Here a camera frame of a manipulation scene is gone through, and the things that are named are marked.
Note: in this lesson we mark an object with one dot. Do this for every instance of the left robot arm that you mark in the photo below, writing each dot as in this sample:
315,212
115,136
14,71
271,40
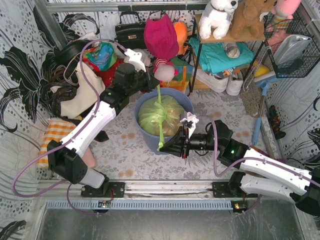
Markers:
65,157

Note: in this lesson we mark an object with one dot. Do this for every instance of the metal mounting rail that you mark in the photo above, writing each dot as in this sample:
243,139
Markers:
149,195

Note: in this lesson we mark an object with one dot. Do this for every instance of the brown teddy bear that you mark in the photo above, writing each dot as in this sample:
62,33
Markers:
249,14

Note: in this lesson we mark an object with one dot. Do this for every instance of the orange plush toy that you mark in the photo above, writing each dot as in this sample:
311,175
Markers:
182,34

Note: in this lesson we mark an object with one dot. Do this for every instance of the pink white plush doll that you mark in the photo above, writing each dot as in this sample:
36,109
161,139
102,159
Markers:
164,70

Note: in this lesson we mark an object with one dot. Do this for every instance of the red cloth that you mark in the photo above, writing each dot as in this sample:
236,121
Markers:
107,76

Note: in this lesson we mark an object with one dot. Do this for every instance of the white sneaker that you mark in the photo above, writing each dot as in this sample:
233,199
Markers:
235,82

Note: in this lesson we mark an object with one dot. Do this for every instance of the orange checked towel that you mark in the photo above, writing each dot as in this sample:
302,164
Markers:
57,129

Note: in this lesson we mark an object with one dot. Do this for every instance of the pink plush toy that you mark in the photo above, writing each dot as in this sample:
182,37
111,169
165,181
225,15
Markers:
283,13

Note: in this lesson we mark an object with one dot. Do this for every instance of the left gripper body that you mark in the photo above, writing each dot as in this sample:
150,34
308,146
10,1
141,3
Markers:
149,80

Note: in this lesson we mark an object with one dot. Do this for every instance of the pink glasses case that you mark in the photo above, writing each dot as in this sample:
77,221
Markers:
89,158

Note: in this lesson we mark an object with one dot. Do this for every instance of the teal folded cloth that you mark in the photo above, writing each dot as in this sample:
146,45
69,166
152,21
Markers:
214,59

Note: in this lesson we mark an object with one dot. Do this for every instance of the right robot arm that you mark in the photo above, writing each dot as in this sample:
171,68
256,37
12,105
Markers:
255,173

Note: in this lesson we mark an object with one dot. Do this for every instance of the magenta cloth bag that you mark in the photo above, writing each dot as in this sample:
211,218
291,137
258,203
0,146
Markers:
160,38

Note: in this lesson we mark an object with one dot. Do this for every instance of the white plush dog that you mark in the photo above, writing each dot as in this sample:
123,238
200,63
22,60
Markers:
216,18

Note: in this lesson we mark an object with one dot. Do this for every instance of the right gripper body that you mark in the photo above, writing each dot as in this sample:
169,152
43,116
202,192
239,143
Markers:
185,142

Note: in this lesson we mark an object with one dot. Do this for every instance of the grey small plush ball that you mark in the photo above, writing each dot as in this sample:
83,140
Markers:
232,50

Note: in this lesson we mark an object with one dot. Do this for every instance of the black leather handbag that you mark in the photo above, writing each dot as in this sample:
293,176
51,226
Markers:
131,35

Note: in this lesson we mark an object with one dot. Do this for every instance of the white fluffy plush lamb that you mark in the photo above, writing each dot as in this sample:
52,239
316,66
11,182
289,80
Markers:
145,58

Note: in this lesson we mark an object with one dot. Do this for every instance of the black wire basket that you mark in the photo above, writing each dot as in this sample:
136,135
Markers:
309,58

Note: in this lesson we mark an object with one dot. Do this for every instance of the cream canvas tote bag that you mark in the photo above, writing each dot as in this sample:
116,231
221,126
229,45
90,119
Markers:
84,97

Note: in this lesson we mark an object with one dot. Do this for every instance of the green trash bag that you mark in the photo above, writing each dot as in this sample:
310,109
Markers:
160,116

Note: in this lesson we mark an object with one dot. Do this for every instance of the rainbow striped cloth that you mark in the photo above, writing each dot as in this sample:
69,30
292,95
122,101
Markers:
182,79

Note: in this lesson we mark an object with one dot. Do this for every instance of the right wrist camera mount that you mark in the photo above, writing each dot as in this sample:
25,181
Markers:
189,121

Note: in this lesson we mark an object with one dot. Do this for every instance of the silver foil pouch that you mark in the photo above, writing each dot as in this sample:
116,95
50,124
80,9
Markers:
291,48

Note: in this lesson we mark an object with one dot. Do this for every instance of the black hat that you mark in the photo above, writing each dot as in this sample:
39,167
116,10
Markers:
64,56

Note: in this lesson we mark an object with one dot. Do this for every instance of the colourful printed cloth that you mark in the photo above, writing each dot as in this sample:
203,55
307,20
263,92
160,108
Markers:
100,58

